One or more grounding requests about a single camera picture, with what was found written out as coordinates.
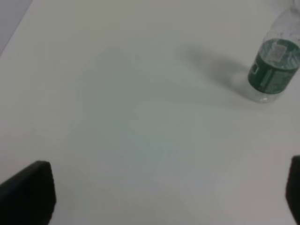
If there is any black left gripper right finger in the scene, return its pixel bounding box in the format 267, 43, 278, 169
285, 156, 300, 225

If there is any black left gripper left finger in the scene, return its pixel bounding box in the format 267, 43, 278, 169
0, 161, 56, 225

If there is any clear bottle green label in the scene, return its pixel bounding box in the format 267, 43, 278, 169
247, 0, 300, 103

